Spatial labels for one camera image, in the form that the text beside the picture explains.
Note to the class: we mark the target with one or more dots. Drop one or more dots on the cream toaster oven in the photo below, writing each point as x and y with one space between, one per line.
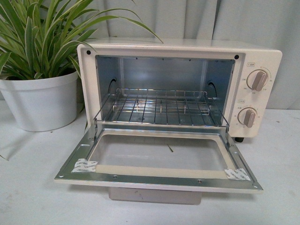
220 68

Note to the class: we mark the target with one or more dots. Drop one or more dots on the upper temperature knob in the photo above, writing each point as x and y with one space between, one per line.
257 79

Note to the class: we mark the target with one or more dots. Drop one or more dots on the white plant pot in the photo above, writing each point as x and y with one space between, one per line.
44 104

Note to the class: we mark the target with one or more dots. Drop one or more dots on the glass oven door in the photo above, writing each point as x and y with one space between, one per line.
135 164

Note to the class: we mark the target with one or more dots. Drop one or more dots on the metal wire oven rack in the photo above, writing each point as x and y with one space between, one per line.
177 108

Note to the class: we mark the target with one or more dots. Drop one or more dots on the green spider plant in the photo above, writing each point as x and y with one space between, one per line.
39 41

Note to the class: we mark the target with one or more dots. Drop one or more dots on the lower timer knob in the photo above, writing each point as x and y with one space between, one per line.
247 116

